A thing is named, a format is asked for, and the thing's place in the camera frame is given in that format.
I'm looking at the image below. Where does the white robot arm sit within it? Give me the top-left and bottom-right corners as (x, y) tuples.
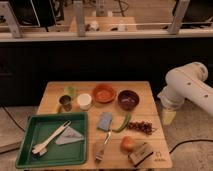
(157, 62), (213, 125)

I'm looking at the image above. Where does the white cup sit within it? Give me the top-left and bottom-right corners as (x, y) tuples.
(77, 93), (92, 110)

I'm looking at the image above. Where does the green plastic cup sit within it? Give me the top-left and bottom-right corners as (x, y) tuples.
(64, 86), (77, 99)

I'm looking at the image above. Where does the green chili pepper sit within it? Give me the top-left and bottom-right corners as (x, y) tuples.
(112, 113), (131, 133)

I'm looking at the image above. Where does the dark brown bowl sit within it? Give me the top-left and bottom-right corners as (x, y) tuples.
(118, 90), (140, 111)

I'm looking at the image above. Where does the wooden table board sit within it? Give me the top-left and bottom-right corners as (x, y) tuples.
(29, 81), (174, 170)

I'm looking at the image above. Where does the wooden block brush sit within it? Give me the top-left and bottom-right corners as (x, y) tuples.
(128, 142), (153, 167)

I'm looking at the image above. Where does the orange fruit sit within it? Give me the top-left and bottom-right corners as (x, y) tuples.
(121, 136), (135, 152)

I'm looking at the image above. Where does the orange bowl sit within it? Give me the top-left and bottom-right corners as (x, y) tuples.
(92, 84), (116, 103)

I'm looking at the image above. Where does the grey triangular cloth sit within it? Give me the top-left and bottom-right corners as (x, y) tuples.
(55, 127), (84, 145)

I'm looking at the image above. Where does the green plastic tray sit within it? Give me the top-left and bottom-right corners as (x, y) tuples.
(15, 113), (88, 169)

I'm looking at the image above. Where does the black cable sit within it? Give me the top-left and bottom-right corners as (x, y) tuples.
(168, 138), (213, 155)

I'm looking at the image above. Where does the grey metal rail frame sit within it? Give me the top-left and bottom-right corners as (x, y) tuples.
(0, 0), (213, 42)

